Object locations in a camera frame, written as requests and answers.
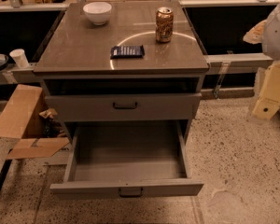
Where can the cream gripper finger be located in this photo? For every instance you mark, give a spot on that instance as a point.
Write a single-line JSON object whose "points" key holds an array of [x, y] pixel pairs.
{"points": [[254, 35], [268, 99]]}

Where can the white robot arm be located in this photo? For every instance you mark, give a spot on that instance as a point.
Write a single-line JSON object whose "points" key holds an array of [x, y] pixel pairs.
{"points": [[267, 33]]}

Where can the grey drawer cabinet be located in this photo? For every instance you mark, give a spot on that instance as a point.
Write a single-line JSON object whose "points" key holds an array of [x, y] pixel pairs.
{"points": [[77, 59]]}

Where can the open grey middle drawer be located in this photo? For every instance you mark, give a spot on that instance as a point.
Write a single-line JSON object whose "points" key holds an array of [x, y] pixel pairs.
{"points": [[127, 160]]}

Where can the closed grey top drawer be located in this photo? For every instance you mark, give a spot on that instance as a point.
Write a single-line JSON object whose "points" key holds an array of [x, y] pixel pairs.
{"points": [[72, 108]]}

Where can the gold soda can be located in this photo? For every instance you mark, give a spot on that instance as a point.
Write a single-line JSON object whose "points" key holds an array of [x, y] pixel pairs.
{"points": [[164, 24]]}

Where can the white ceramic bowl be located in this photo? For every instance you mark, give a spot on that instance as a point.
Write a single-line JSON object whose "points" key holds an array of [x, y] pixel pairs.
{"points": [[98, 13]]}

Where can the white paper cup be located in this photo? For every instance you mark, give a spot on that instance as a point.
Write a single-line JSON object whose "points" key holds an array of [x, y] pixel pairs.
{"points": [[19, 57]]}

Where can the brown cardboard box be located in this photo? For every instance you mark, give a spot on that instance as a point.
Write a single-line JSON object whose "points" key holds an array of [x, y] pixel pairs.
{"points": [[21, 120]]}

